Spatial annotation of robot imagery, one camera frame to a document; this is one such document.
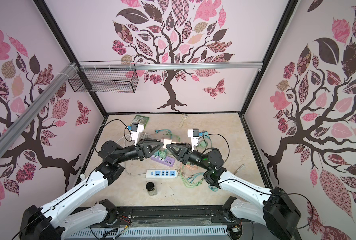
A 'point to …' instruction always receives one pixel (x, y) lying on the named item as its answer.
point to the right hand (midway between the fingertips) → (168, 146)
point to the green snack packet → (140, 119)
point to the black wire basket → (105, 76)
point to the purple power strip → (169, 161)
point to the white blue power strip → (161, 173)
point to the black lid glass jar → (150, 189)
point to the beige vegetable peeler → (183, 117)
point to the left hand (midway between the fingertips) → (164, 147)
